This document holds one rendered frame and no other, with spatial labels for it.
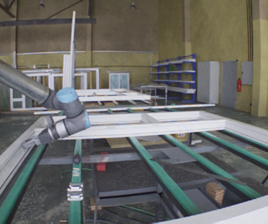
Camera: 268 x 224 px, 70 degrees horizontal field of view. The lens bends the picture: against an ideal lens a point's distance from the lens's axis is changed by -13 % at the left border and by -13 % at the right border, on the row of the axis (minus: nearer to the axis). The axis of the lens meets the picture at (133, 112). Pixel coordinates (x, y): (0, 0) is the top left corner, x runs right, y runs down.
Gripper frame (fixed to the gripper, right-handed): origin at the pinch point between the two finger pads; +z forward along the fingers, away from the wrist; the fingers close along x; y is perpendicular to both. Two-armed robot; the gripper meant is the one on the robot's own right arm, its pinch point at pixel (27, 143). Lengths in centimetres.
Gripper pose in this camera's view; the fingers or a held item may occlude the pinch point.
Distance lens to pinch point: 113.4
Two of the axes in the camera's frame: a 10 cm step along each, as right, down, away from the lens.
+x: -2.2, -1.5, 9.6
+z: -9.2, 3.7, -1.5
